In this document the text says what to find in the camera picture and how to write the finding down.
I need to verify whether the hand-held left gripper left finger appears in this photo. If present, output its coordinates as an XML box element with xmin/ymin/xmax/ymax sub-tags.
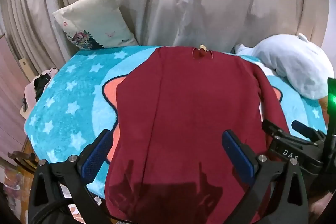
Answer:
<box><xmin>28</xmin><ymin>129</ymin><xmax>116</xmax><ymax>224</ymax></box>

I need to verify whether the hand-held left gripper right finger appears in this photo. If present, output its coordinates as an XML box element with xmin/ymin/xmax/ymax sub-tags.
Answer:
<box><xmin>222</xmin><ymin>130</ymin><xmax>309</xmax><ymax>224</ymax></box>

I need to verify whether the wooden board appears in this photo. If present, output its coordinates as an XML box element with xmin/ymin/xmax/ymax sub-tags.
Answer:
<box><xmin>18</xmin><ymin>55</ymin><xmax>38</xmax><ymax>79</ymax></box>

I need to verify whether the blue star printed blanket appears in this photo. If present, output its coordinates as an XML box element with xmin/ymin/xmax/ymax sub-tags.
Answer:
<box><xmin>25</xmin><ymin>45</ymin><xmax>328</xmax><ymax>201</ymax></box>

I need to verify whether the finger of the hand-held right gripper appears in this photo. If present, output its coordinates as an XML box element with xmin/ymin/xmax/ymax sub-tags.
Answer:
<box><xmin>292</xmin><ymin>120</ymin><xmax>326</xmax><ymax>141</ymax></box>
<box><xmin>262</xmin><ymin>119</ymin><xmax>324</xmax><ymax>169</ymax></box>

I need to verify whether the pale blue plush toy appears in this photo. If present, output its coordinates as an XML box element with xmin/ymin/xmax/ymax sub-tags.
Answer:
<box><xmin>234</xmin><ymin>34</ymin><xmax>331</xmax><ymax>100</ymax></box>

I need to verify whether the wooden furniture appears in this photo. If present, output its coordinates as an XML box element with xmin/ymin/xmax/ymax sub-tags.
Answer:
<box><xmin>7</xmin><ymin>135</ymin><xmax>38</xmax><ymax>189</ymax></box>

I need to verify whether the black cloth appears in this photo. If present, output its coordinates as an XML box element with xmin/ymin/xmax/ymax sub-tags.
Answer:
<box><xmin>34</xmin><ymin>74</ymin><xmax>52</xmax><ymax>99</ymax></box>

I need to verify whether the cream floral printed pillow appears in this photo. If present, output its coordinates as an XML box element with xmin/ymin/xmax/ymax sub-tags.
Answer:
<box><xmin>52</xmin><ymin>0</ymin><xmax>138</xmax><ymax>51</ymax></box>

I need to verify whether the dark red sweater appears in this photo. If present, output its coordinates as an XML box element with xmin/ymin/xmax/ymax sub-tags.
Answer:
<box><xmin>104</xmin><ymin>46</ymin><xmax>292</xmax><ymax>224</ymax></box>

